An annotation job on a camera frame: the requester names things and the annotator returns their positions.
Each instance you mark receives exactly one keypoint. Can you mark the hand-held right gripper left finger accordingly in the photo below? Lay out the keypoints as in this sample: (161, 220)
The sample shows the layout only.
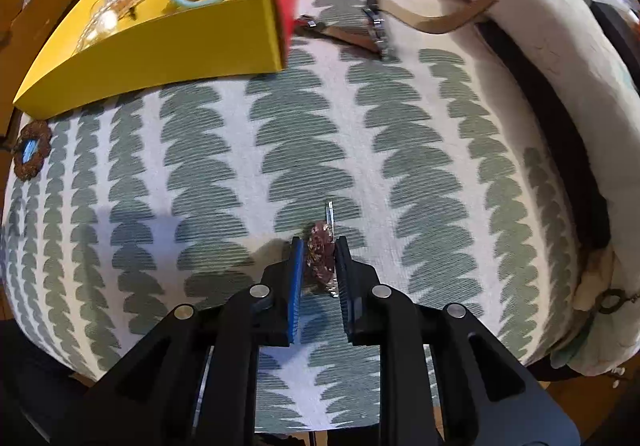
(297, 291)

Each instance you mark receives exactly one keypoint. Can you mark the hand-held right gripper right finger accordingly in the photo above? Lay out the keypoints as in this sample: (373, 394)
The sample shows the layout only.
(345, 291)

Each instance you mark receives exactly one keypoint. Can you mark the brown glitter hair clip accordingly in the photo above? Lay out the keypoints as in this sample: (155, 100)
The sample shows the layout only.
(320, 251)

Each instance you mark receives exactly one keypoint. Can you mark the yellow cardboard box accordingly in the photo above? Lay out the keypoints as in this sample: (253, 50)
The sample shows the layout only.
(150, 51)

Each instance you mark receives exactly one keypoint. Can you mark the clear pearl hair claw clip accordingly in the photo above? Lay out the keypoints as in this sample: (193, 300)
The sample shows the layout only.
(107, 18)

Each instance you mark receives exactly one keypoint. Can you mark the green leaf patterned tablecloth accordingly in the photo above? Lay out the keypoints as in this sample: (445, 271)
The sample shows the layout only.
(300, 151)

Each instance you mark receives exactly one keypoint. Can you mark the brown triangular hair clip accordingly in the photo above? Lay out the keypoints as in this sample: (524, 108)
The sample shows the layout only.
(352, 37)

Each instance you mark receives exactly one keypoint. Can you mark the pale floral quilt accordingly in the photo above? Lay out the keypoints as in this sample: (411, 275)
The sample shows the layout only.
(550, 26)

